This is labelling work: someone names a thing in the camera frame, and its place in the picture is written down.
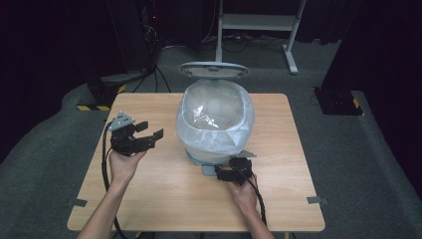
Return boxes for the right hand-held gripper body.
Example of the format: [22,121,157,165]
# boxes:
[228,149,257,186]

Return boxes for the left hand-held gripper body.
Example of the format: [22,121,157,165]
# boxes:
[107,112,156,157]

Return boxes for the clear plastic liner bag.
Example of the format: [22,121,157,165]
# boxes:
[175,79,256,157]

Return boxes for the white grey pedal trash can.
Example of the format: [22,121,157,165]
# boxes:
[175,61,257,176]

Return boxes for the person's left hand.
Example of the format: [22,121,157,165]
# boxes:
[108,149,147,192]

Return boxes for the person's right hand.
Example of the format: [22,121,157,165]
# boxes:
[228,173,259,217]

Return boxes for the black striped stand base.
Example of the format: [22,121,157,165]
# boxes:
[313,87,364,117]
[77,74,128,113]

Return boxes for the grey tape piece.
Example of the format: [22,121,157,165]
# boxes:
[307,195,329,205]
[68,198,89,208]

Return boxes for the dark equipment rack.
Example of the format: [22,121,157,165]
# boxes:
[138,0,164,69]

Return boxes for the white metal stand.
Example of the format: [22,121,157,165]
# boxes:
[214,0,308,75]

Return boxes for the left hand-held gripper black cable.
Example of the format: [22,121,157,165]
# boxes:
[101,120,129,239]

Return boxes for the black floor cables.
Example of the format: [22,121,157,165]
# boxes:
[132,64,172,94]

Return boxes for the cables under white stand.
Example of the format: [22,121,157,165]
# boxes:
[202,31,287,54]

